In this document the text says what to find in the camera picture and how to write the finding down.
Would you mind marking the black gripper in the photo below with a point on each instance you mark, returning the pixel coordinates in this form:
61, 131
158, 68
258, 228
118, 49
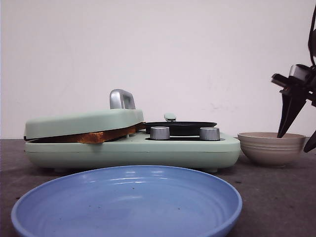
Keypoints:
298, 87

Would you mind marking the beige ribbed bowl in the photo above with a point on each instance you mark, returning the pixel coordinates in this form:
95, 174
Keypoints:
265, 148

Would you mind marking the breakfast maker hinged lid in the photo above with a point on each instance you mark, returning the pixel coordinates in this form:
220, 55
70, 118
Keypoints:
121, 114

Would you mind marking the white bread slice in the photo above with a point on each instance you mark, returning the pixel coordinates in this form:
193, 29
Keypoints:
140, 126
98, 137

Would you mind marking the mint green breakfast maker base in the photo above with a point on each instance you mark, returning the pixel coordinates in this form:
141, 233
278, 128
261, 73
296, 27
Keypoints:
139, 149

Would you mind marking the right silver control knob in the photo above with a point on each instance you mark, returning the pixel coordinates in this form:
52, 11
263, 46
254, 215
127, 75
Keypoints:
209, 134

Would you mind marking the silver control knob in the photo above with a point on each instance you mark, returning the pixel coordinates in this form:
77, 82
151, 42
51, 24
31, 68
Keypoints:
209, 134
159, 133

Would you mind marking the black round frying pan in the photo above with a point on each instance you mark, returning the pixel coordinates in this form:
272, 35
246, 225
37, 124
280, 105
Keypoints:
179, 128

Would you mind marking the left silver control knob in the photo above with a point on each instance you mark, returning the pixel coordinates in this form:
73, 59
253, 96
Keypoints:
159, 133

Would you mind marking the blue round plate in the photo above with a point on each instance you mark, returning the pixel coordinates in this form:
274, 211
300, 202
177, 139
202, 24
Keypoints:
129, 201

